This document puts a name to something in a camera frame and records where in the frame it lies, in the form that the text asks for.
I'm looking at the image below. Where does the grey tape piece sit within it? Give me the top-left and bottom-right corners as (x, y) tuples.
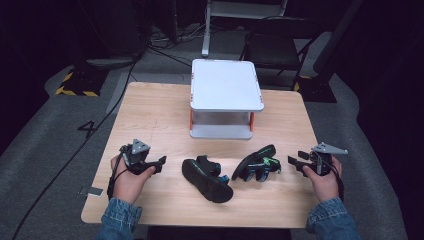
(79, 186), (105, 198)

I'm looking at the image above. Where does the person's right hand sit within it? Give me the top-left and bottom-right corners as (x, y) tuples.
(302, 155), (344, 204)

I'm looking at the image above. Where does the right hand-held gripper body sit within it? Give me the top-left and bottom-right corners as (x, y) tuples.
(307, 142), (349, 176)

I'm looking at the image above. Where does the black sandal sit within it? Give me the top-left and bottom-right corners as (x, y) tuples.
(181, 154), (235, 204)
(231, 143), (282, 183)

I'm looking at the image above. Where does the white metal stand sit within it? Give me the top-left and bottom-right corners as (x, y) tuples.
(200, 0), (290, 58)

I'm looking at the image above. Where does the long black floor cable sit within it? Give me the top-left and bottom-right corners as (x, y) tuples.
(11, 53), (143, 240)

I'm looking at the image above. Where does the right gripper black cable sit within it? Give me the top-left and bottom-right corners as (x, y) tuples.
(328, 162), (345, 203)

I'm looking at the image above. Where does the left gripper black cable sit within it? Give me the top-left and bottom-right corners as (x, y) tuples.
(106, 145), (130, 201)

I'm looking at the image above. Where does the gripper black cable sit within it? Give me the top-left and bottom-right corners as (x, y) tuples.
(328, 162), (345, 203)
(106, 145), (130, 201)

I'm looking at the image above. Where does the black folding chair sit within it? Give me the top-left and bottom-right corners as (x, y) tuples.
(239, 16), (322, 92)

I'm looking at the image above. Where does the person's left hand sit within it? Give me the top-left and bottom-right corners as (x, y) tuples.
(110, 154), (157, 205)

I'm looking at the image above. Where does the black stand with base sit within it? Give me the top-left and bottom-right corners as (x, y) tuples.
(297, 0), (365, 104)

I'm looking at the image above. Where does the bundle of floor cables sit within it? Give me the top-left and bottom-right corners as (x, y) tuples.
(145, 22), (209, 68)

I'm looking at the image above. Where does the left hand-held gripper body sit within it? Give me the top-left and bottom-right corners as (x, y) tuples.
(119, 138), (152, 175)

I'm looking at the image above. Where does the yellow-black striped stand base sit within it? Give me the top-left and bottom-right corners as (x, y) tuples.
(54, 67), (102, 98)

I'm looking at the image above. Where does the white two-tier shoe rack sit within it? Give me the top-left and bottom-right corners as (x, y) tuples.
(188, 58), (265, 141)

